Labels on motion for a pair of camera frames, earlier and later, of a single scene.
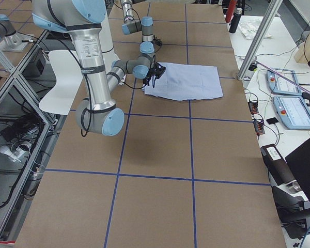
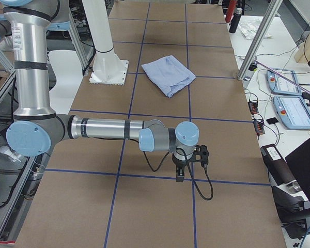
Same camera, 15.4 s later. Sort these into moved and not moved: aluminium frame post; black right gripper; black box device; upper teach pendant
Moved: black right gripper
Not moved: black box device; upper teach pendant; aluminium frame post
